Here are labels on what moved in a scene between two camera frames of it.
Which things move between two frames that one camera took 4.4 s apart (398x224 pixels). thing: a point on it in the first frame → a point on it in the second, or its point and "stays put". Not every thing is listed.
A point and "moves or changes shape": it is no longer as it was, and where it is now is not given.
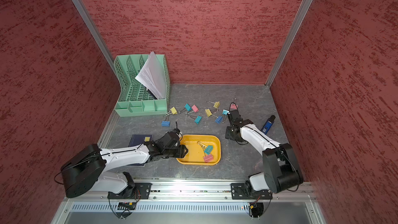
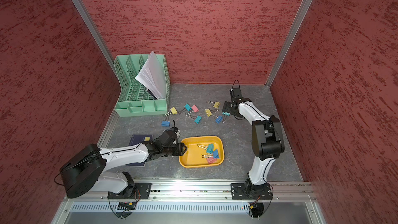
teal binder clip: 188,107 stays put
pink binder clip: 195,108 stays put
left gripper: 180,153 stays put
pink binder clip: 208,158 moves or changes shape
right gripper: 228,136 → 226,108
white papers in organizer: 153,73 stays put
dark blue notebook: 136,140 stays put
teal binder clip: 207,150 moves or changes shape
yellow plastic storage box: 195,155 stays put
